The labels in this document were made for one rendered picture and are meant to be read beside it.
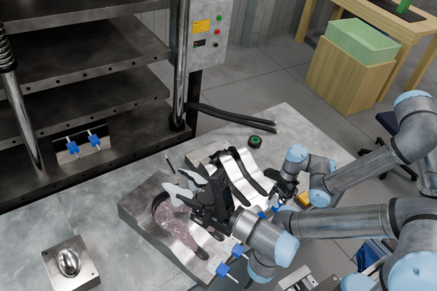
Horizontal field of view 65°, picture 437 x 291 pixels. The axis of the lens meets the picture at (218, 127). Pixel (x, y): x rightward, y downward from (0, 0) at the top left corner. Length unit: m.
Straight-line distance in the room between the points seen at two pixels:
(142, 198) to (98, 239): 0.24
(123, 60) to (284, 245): 1.15
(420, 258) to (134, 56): 1.39
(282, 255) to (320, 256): 1.82
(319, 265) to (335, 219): 1.73
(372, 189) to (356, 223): 2.38
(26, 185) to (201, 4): 1.22
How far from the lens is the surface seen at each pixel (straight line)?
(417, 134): 1.14
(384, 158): 1.17
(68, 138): 1.79
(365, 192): 3.18
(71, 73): 1.60
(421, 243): 0.71
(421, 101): 1.23
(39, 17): 1.50
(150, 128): 2.03
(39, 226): 1.69
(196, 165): 1.74
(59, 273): 1.48
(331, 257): 2.68
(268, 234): 0.83
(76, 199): 1.73
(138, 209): 1.52
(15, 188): 1.87
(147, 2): 1.63
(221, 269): 1.44
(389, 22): 4.07
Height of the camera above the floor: 2.16
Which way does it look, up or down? 42 degrees down
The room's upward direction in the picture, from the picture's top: 9 degrees clockwise
